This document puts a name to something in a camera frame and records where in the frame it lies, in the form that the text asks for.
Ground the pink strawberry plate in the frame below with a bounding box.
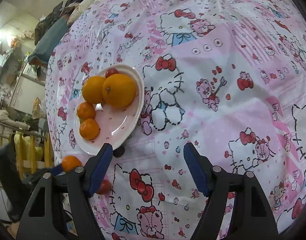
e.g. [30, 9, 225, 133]
[73, 64, 144, 155]

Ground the Hello Kitty pink tablecloth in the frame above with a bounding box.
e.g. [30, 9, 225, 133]
[46, 0, 306, 239]

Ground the red cherry tomato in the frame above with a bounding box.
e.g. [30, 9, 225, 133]
[105, 68, 119, 79]
[96, 179, 112, 195]

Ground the medium orange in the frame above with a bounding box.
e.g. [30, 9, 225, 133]
[82, 76, 105, 105]

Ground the teal blue pillow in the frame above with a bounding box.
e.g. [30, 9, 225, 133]
[28, 17, 69, 66]

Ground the small mandarin orange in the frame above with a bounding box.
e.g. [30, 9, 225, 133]
[77, 102, 96, 121]

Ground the yellow wooden rack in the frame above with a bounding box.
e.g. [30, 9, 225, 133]
[0, 131, 54, 179]

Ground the large navel orange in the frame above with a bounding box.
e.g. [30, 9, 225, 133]
[102, 74, 137, 108]

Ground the pile of dark clothes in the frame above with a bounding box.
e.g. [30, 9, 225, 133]
[34, 0, 83, 45]

